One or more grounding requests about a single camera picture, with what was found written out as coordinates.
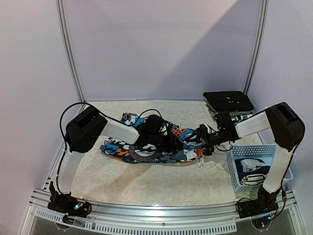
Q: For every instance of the aluminium front rail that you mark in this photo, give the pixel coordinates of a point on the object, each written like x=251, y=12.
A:
x=111, y=219

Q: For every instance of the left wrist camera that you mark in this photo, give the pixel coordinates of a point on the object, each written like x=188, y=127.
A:
x=153, y=124

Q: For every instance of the white striped cloth in basket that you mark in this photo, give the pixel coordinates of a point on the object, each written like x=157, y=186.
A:
x=251, y=171

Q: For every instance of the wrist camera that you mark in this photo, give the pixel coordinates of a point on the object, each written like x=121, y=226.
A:
x=223, y=120
x=153, y=124

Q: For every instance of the black garment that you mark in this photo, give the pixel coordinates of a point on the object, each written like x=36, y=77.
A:
x=231, y=101

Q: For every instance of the folded black white shirt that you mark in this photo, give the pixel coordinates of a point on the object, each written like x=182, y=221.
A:
x=240, y=118

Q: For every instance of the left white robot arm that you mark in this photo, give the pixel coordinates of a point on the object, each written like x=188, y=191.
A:
x=82, y=132

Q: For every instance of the left aluminium frame post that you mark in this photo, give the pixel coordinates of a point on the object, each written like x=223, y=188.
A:
x=68, y=50

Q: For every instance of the folded green shirt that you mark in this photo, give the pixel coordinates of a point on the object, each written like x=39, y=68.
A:
x=213, y=112

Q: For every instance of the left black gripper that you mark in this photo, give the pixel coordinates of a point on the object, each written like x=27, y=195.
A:
x=170, y=144

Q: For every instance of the blue orange patterned cloth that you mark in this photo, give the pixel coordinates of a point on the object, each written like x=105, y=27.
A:
x=147, y=153

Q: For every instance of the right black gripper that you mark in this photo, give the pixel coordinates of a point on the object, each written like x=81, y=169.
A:
x=204, y=136

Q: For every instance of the right aluminium frame post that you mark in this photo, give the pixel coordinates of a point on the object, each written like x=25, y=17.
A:
x=257, y=45

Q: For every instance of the light blue plastic basket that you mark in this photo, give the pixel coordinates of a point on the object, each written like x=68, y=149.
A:
x=278, y=158

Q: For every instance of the aluminium frame post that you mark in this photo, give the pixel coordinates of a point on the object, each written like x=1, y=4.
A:
x=68, y=50
x=257, y=45

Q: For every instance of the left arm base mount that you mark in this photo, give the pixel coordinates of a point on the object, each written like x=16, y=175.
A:
x=67, y=204

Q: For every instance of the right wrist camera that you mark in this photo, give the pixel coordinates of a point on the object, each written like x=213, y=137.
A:
x=223, y=120

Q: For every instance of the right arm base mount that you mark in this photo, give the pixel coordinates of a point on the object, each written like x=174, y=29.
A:
x=246, y=207

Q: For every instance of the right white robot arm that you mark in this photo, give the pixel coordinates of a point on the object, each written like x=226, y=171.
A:
x=279, y=123

